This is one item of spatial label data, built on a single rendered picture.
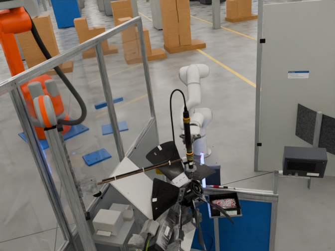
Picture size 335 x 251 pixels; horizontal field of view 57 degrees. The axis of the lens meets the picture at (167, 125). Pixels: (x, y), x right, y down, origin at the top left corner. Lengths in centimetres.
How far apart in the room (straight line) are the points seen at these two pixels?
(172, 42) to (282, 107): 671
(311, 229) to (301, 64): 166
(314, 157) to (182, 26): 816
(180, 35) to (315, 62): 690
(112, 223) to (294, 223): 198
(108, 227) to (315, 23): 262
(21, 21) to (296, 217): 458
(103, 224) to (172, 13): 823
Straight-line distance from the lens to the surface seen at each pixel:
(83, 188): 179
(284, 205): 367
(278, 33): 340
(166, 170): 193
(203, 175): 210
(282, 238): 333
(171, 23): 981
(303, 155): 222
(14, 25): 531
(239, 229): 275
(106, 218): 221
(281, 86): 357
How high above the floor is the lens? 244
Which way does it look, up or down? 27 degrees down
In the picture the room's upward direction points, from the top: 7 degrees counter-clockwise
